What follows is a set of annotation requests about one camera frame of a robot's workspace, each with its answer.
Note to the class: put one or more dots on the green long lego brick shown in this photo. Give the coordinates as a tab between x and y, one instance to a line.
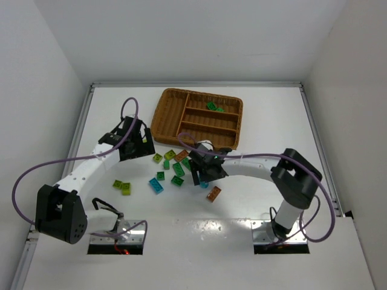
179	172

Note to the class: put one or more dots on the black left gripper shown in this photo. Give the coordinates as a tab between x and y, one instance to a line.
146	146

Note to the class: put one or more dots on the small dark green lego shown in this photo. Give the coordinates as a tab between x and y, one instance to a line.
166	165

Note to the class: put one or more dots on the green square lego brick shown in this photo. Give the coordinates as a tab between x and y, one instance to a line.
160	176

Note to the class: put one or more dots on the green lego plate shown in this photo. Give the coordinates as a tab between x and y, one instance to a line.
186	163

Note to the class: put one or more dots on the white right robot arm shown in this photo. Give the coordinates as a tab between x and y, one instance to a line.
294	177

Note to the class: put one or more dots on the lime lego brick right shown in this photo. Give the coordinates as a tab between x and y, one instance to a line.
126	188

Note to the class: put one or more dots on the cyan long lego brick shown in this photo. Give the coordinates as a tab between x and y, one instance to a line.
156	186

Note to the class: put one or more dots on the lime square lego brick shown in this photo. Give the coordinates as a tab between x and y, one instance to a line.
157	158

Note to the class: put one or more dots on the lime sloped lego brick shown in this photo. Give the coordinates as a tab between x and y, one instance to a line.
169	155

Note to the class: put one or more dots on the dark green lego block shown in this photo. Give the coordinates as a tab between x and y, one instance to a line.
211	106

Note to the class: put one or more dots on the lime lego brick left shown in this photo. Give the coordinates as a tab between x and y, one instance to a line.
117	184

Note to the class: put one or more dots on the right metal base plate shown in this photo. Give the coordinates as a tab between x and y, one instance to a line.
262	234

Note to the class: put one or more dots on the green shiny lego brick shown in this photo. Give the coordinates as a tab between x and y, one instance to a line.
177	181

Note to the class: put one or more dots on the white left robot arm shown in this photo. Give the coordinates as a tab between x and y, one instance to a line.
60	209

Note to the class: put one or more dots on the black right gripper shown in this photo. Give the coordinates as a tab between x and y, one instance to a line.
197	170

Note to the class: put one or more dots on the cyan patterned round lego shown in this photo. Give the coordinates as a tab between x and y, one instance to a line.
204	185

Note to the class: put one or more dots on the metal base plate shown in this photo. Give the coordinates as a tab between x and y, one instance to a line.
126	232
262	234

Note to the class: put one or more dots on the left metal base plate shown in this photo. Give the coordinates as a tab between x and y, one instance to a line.
126	232

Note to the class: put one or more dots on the brown wicker divided basket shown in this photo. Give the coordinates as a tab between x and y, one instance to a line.
181	110

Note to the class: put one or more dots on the brown lego brick near basket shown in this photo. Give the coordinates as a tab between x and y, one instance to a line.
181	156

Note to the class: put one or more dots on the brown lego brick lone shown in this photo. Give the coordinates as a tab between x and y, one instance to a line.
213	194

